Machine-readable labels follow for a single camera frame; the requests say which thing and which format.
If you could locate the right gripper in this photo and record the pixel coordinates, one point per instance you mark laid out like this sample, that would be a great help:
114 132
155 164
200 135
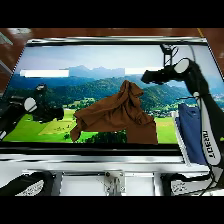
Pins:
153 76

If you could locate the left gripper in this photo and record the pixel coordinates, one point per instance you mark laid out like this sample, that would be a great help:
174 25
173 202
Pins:
51 114

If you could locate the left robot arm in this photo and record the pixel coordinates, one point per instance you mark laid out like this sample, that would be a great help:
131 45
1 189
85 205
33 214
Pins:
16 108

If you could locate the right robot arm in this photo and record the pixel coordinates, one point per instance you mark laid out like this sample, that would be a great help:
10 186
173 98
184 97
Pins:
206 126

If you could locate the brown shirt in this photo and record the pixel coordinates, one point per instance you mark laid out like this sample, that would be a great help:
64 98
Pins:
116 116

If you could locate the blue garment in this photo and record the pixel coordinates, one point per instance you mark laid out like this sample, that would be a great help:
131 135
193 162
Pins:
191 136

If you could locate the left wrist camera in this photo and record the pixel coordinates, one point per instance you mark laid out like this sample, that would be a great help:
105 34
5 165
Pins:
40 91

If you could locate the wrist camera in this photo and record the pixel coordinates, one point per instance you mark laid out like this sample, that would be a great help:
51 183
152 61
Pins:
40 91
168 53

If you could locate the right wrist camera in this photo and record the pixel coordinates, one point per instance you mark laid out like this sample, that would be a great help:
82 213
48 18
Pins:
168 53

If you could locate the silver frame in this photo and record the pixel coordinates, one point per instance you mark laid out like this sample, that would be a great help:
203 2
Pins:
110 170

